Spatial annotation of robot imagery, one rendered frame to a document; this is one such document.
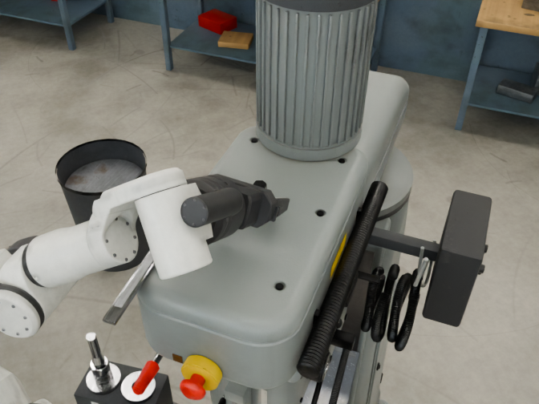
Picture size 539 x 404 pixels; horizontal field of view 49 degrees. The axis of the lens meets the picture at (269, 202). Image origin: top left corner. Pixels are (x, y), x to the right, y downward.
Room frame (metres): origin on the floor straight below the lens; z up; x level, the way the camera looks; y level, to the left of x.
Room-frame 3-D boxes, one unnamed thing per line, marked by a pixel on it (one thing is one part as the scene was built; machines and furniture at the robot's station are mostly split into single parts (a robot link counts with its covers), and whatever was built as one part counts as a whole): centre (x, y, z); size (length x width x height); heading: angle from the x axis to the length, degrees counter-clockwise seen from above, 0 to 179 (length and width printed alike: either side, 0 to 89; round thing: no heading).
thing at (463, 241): (0.87, -0.40, 1.62); 0.20 x 0.09 x 0.21; 159
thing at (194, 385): (0.48, 0.11, 1.76); 0.04 x 0.03 x 0.04; 69
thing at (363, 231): (0.69, -0.13, 1.79); 0.45 x 0.04 x 0.04; 159
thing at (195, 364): (0.50, 0.10, 1.76); 0.06 x 0.02 x 0.06; 69
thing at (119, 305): (0.60, 0.17, 1.89); 0.24 x 0.04 x 0.01; 162
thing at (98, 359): (0.88, 0.44, 1.26); 0.03 x 0.03 x 0.11
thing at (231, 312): (0.73, 0.01, 1.81); 0.47 x 0.26 x 0.16; 159
